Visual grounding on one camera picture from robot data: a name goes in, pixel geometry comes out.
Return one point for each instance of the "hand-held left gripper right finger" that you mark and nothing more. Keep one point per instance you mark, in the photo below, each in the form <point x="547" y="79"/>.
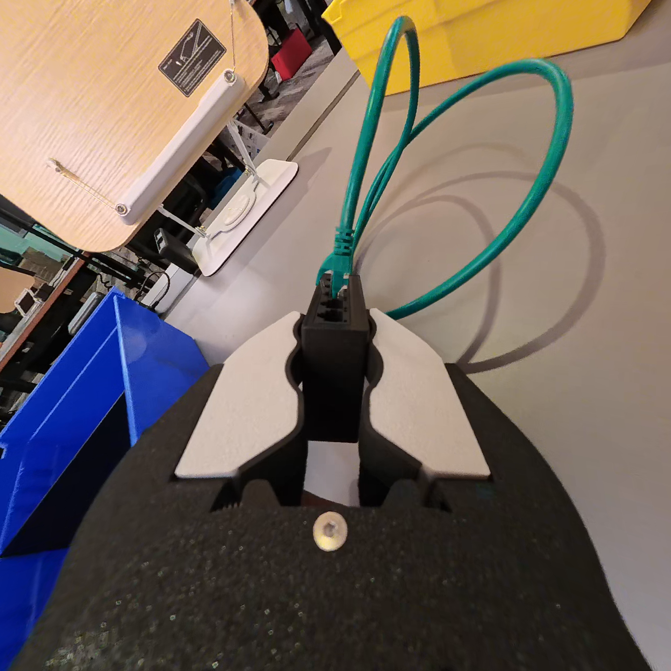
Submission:
<point x="424" y="414"/>

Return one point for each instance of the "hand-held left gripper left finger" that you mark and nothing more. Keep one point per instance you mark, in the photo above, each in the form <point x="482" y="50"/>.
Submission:
<point x="246" y="409"/>

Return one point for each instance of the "black ethernet switch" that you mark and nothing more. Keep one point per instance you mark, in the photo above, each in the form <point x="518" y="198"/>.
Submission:
<point x="333" y="377"/>

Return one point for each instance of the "blue storage bin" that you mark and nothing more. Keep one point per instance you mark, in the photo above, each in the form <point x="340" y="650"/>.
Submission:
<point x="157" y="356"/>

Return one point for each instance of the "yellow storage bin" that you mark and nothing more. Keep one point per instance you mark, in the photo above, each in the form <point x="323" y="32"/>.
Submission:
<point x="498" y="36"/>

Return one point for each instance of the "black bin divider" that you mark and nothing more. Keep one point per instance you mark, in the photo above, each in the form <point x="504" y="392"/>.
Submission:
<point x="78" y="498"/>

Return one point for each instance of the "wooden stand with white base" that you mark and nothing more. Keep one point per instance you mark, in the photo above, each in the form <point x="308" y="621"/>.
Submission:
<point x="94" y="105"/>

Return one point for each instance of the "red box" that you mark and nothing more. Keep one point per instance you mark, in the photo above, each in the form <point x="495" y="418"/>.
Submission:
<point x="291" y="55"/>

